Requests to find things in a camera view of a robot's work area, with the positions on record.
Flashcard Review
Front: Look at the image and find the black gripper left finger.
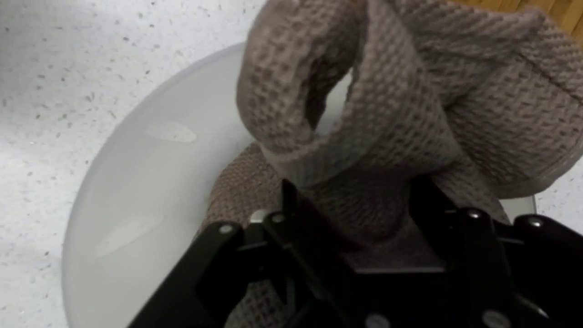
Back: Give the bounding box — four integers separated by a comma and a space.
127, 181, 340, 328

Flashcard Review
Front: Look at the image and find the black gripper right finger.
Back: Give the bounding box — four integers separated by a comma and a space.
409, 177, 583, 328

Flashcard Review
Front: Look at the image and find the grey-brown waffle cloth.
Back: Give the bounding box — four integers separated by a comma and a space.
200, 0, 583, 328

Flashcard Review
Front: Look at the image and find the clear plastic bowl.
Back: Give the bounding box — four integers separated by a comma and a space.
59, 43, 539, 328

